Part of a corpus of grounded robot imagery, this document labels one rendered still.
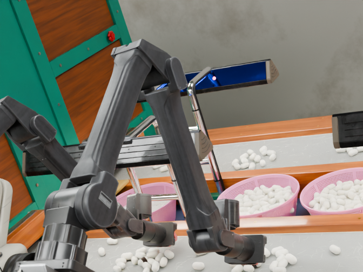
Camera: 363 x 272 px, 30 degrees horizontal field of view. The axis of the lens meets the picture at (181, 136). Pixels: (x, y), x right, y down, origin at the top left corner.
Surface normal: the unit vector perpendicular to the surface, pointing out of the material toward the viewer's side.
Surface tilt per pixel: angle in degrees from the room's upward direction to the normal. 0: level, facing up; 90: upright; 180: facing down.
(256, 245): 49
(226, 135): 0
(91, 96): 90
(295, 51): 90
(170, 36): 90
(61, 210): 38
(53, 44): 90
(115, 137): 81
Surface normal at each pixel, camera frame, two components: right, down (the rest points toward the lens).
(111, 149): 0.79, -0.21
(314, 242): -0.29, -0.90
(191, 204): -0.49, 0.29
